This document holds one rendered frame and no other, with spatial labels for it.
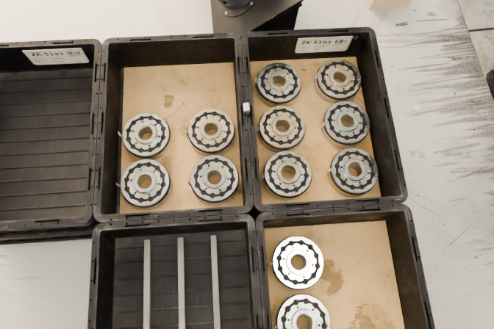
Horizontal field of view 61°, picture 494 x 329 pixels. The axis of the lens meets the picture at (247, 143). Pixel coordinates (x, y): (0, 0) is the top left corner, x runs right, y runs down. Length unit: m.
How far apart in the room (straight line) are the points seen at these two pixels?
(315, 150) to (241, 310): 0.37
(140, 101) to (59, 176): 0.24
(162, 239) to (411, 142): 0.68
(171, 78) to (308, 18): 0.47
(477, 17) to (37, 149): 2.08
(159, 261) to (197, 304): 0.11
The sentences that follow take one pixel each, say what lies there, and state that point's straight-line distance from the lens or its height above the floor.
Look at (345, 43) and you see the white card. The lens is 1.01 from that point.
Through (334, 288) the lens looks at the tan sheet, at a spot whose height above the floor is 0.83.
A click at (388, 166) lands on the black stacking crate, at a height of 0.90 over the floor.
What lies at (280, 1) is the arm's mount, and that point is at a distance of 1.04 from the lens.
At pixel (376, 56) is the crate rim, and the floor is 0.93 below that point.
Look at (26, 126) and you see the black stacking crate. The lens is 1.06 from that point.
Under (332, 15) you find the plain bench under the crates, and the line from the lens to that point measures 1.29.
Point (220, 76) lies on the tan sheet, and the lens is 1.01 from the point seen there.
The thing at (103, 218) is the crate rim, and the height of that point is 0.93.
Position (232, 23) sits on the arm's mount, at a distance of 1.12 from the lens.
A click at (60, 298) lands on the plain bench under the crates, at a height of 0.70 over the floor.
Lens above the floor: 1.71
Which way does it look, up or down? 70 degrees down
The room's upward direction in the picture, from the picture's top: 5 degrees clockwise
